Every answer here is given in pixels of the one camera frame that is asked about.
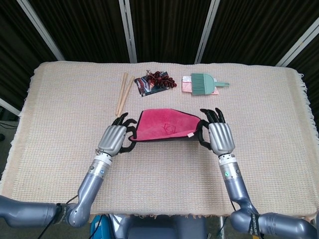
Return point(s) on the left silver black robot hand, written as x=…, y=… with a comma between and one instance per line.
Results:
x=112, y=139

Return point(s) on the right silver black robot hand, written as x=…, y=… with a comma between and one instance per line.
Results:
x=221, y=138

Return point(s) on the pink cloth with black trim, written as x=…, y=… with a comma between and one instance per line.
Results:
x=159, y=124

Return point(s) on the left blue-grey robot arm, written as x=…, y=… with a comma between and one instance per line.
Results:
x=92, y=184

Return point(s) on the wooden drumstick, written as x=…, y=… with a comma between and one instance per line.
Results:
x=125, y=97
x=121, y=94

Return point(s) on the green hand brush with dustpan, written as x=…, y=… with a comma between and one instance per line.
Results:
x=203, y=84

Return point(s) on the small dark printed book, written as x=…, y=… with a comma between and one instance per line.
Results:
x=143, y=85

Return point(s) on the beige woven tablecloth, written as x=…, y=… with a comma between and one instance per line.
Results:
x=162, y=179

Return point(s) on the dark red grape bunch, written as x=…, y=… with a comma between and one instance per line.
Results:
x=159, y=78

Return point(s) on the metal table leg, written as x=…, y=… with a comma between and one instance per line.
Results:
x=221, y=227

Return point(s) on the bright blue plastic object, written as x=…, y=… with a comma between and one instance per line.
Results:
x=97, y=230

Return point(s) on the blue-grey robot torso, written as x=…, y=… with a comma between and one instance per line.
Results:
x=164, y=229

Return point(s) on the grey metal partition post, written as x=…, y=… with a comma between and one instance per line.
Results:
x=207, y=30
x=127, y=30
x=10, y=107
x=39, y=27
x=299, y=48

